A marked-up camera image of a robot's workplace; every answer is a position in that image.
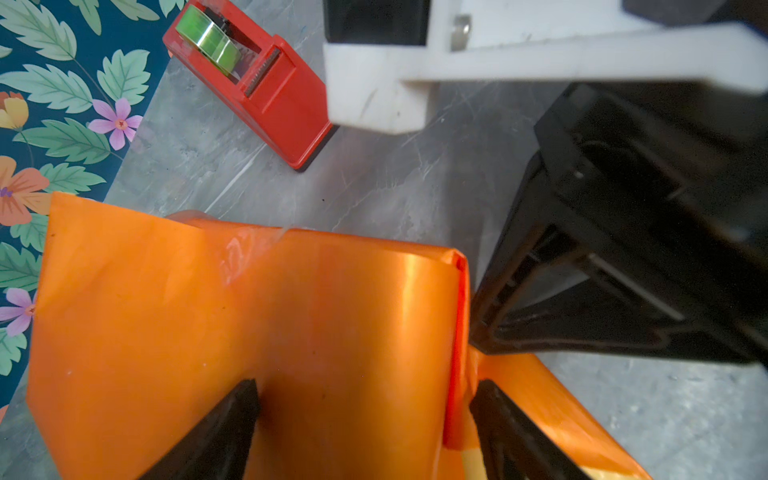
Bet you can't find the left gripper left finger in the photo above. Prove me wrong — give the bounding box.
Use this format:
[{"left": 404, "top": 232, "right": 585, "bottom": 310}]
[{"left": 142, "top": 379, "right": 261, "bottom": 480}]

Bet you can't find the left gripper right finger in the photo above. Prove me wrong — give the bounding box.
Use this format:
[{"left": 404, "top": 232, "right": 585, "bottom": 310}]
[{"left": 470, "top": 380, "right": 589, "bottom": 480}]

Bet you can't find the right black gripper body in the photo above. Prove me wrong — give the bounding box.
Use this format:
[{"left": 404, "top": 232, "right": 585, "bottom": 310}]
[{"left": 535, "top": 83, "right": 767, "bottom": 363}]

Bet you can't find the yellow orange wrapping paper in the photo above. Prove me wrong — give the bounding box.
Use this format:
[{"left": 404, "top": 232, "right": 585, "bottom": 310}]
[{"left": 27, "top": 193, "right": 646, "bottom": 479}]

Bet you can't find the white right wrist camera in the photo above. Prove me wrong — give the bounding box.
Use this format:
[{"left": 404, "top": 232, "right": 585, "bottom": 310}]
[{"left": 323, "top": 1, "right": 767, "bottom": 134}]

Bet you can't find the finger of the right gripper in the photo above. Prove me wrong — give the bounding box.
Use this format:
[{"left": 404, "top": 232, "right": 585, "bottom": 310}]
[{"left": 469, "top": 154, "right": 756, "bottom": 364}]

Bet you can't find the red tape dispenser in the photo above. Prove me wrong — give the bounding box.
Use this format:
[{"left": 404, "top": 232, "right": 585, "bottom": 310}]
[{"left": 163, "top": 1, "right": 336, "bottom": 172}]

